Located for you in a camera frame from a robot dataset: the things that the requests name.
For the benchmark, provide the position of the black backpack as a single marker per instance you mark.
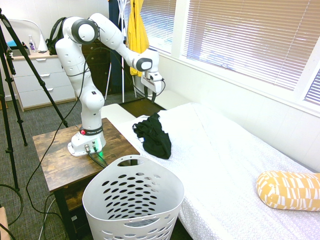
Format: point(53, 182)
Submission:
point(53, 37)

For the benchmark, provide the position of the grey storage box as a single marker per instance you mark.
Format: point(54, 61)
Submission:
point(18, 53)

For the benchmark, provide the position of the white desk lamp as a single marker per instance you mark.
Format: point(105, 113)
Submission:
point(42, 41)

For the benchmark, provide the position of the white coat rack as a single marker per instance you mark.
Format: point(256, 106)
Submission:
point(123, 82)

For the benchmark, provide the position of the rustic wooden side table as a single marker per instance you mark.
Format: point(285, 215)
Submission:
point(62, 160)

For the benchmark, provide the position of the black garment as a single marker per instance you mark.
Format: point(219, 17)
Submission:
point(156, 140)

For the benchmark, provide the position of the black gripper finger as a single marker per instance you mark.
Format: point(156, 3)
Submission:
point(146, 91)
point(154, 97)

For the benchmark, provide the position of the narrow white window blinds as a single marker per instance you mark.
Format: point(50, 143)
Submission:
point(160, 22)

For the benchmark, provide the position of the yellow hanging jacket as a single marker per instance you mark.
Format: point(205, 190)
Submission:
point(137, 35)

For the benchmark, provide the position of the clear plastic bottle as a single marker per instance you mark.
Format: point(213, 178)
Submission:
point(32, 45)

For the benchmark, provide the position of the cream bed mattress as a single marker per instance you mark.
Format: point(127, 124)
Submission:
point(172, 98)

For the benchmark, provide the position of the white patterned duvet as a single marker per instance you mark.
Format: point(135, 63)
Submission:
point(225, 155)

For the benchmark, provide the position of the yellow white patterned bolster pillow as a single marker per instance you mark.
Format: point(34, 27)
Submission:
point(287, 191)

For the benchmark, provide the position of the white drawer dresser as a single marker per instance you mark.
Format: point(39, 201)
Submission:
point(42, 80)

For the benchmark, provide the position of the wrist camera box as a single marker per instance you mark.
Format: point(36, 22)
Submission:
point(146, 80)

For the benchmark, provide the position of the dark wooden cabinet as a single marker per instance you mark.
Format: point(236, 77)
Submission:
point(100, 72)

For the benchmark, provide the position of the black camera tripod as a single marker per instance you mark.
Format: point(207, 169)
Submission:
point(11, 82)

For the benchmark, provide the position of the white perforated laundry basket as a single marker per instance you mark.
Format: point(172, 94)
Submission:
point(155, 190)

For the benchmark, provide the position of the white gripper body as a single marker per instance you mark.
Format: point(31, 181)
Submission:
point(157, 82)

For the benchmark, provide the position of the navy hanging garment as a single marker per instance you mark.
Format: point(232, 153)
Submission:
point(115, 50)

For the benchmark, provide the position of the large white window blinds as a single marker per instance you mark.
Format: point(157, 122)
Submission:
point(250, 37)

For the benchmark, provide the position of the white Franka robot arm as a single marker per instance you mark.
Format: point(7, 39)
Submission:
point(75, 62)

